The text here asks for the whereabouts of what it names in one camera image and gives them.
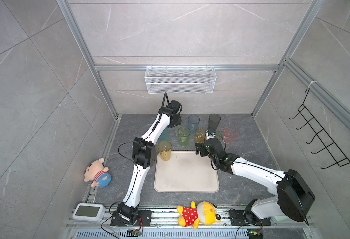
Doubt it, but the tall green plastic cup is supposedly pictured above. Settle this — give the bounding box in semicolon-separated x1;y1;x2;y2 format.
177;126;190;147

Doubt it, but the beige plastic tray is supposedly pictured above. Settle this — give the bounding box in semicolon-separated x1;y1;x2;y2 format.
154;151;219;193

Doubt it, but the tall amber plastic cup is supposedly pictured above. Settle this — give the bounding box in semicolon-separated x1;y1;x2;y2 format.
158;140;172;161

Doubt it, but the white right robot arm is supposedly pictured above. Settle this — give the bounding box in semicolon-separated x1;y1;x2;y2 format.
196;137;315;225

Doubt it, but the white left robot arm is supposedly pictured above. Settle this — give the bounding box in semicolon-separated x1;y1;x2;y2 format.
117;93;182;225

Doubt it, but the short amber plastic cup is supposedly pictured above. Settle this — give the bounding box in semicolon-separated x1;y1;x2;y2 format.
195;128;206;143

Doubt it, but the short green plastic cup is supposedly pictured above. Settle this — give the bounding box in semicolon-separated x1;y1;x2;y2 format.
215;131;222;140

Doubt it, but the pink plastic cup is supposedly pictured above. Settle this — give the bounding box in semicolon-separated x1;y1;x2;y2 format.
223;128;237;144

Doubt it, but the blue plastic cup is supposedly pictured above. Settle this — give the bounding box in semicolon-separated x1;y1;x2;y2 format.
187;115;200;134

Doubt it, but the teal plastic cup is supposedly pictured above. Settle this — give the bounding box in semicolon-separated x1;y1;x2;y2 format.
158;127;169;142

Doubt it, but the dark grey plastic cup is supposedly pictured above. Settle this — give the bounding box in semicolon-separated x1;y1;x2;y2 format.
207;114;221;132

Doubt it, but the yellow bear plush toy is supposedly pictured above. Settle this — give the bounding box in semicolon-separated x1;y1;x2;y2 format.
177;201;221;230

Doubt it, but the pink boy plush doll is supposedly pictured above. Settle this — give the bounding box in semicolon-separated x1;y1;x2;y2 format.
84;158;112;188

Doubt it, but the white digital timer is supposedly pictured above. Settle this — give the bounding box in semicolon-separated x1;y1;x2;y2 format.
72;203;106;223

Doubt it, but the white wire mesh basket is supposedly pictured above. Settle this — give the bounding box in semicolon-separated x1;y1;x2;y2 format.
145;66;217;94

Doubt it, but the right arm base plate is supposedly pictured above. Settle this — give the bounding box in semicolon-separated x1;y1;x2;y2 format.
228;209;271;226

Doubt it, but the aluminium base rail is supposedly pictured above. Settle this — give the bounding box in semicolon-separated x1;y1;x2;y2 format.
64;205;314;233

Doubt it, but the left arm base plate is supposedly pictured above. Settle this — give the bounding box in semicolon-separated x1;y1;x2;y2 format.
110;210;152;227

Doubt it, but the black wire hook rack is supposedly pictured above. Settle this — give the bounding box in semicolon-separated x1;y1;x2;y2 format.
288;89;350;169

